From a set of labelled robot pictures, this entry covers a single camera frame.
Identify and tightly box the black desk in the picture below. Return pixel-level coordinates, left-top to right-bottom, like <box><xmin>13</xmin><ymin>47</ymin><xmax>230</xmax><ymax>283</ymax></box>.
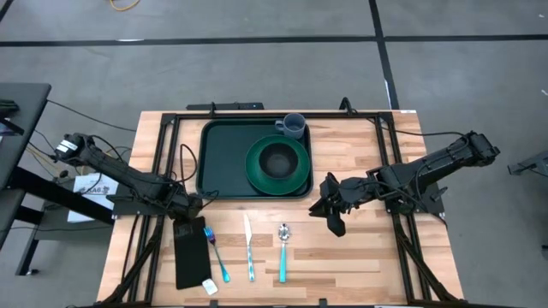
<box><xmin>0</xmin><ymin>82</ymin><xmax>116</xmax><ymax>277</ymax></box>

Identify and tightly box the long black floor cable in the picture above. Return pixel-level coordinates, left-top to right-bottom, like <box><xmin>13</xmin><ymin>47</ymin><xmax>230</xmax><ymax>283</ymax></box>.
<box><xmin>45</xmin><ymin>99</ymin><xmax>138</xmax><ymax>133</ymax></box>

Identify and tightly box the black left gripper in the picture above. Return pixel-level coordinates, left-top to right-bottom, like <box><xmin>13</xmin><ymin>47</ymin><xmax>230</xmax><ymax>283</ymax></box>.
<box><xmin>169</xmin><ymin>191</ymin><xmax>206</xmax><ymax>228</ymax></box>

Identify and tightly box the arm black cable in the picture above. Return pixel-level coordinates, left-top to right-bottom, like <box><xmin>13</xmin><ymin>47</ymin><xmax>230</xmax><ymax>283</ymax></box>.
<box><xmin>178</xmin><ymin>143</ymin><xmax>220</xmax><ymax>202</ymax></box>
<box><xmin>340</xmin><ymin>97</ymin><xmax>468</xmax><ymax>140</ymax></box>

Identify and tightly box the white paper sheet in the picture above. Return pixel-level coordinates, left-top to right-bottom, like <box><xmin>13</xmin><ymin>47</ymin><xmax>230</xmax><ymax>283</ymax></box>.
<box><xmin>67</xmin><ymin>173</ymin><xmax>120</xmax><ymax>223</ymax></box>

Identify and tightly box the black aluminium rail frame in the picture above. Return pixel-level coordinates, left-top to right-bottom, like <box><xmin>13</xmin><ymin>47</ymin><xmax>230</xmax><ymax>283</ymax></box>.
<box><xmin>98</xmin><ymin>110</ymin><xmax>466</xmax><ymax>308</ymax></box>

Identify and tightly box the black camera bar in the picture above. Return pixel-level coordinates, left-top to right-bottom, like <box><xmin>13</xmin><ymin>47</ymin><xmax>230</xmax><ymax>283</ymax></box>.
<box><xmin>186</xmin><ymin>101</ymin><xmax>265</xmax><ymax>112</ymax></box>

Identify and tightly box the silver knife teal patterned handle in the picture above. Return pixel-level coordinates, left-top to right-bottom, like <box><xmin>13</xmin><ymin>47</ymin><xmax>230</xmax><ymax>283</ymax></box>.
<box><xmin>243</xmin><ymin>213</ymin><xmax>257</xmax><ymax>283</ymax></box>

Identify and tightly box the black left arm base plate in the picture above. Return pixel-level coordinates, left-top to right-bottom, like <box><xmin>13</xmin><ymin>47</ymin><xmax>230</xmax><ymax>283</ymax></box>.
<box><xmin>105</xmin><ymin>183</ymin><xmax>175</xmax><ymax>216</ymax></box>

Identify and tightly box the black cable with plug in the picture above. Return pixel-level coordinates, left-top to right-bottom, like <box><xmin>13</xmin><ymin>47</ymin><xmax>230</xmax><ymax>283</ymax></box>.
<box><xmin>32</xmin><ymin>127</ymin><xmax>86</xmax><ymax>179</ymax></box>

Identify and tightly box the green round plate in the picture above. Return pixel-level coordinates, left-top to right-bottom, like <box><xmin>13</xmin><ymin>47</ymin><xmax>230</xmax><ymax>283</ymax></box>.
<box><xmin>244</xmin><ymin>134</ymin><xmax>311</xmax><ymax>197</ymax></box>

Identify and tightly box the blue-grey mug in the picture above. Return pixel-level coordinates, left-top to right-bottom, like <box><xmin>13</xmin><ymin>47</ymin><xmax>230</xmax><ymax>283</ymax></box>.
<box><xmin>274</xmin><ymin>112</ymin><xmax>307</xmax><ymax>140</ymax></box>

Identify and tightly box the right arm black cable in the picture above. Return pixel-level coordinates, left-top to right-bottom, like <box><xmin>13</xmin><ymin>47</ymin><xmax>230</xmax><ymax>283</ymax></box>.
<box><xmin>340</xmin><ymin>97</ymin><xmax>468</xmax><ymax>140</ymax></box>

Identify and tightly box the grey metal stand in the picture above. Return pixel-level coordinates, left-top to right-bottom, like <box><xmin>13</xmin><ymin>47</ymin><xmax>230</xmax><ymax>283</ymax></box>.
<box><xmin>507</xmin><ymin>149</ymin><xmax>548</xmax><ymax>189</ymax></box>

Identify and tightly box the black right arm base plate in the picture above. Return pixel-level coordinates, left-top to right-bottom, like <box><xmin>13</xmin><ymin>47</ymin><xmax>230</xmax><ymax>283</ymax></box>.
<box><xmin>382</xmin><ymin>179</ymin><xmax>449</xmax><ymax>215</ymax></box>

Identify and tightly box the yellow floor cable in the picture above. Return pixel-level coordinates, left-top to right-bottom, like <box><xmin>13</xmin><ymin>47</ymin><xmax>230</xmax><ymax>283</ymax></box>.
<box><xmin>109</xmin><ymin>0</ymin><xmax>141</xmax><ymax>12</ymax></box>

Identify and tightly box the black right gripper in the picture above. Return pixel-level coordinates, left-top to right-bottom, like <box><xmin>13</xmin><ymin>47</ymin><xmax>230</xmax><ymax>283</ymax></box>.
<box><xmin>308</xmin><ymin>172</ymin><xmax>369</xmax><ymax>239</ymax></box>

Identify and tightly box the black cloth napkin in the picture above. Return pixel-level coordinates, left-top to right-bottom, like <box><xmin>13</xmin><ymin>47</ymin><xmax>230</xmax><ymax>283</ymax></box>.
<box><xmin>172</xmin><ymin>216</ymin><xmax>213</xmax><ymax>291</ymax></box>

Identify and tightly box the iridescent fork teal handle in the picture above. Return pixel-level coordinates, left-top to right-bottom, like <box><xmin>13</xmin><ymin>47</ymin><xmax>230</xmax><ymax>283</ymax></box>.
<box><xmin>202</xmin><ymin>226</ymin><xmax>232</xmax><ymax>284</ymax></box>

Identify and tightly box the silver spoon teal handle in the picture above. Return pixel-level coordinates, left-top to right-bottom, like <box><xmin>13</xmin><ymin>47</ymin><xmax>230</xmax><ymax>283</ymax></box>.
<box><xmin>277</xmin><ymin>222</ymin><xmax>292</xmax><ymax>284</ymax></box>

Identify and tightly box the black round bowl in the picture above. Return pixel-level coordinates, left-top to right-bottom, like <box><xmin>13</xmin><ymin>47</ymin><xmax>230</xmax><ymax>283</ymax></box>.
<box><xmin>258</xmin><ymin>142</ymin><xmax>300</xmax><ymax>180</ymax></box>

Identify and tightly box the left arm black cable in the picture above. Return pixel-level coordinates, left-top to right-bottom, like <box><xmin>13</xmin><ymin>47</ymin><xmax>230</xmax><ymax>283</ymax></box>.
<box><xmin>178</xmin><ymin>143</ymin><xmax>220</xmax><ymax>202</ymax></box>

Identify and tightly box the black desk device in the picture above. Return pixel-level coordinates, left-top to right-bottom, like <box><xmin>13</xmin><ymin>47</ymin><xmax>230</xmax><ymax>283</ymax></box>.
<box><xmin>0</xmin><ymin>98</ymin><xmax>21</xmax><ymax>115</ymax></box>

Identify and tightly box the dark green plastic tray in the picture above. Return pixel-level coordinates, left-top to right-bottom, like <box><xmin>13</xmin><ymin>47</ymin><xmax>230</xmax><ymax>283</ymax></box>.
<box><xmin>195</xmin><ymin>118</ymin><xmax>314</xmax><ymax>201</ymax></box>

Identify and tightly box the white napkin tag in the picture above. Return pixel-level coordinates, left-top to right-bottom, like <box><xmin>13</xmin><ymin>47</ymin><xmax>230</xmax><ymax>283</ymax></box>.
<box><xmin>200</xmin><ymin>277</ymin><xmax>219</xmax><ymax>296</ymax></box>

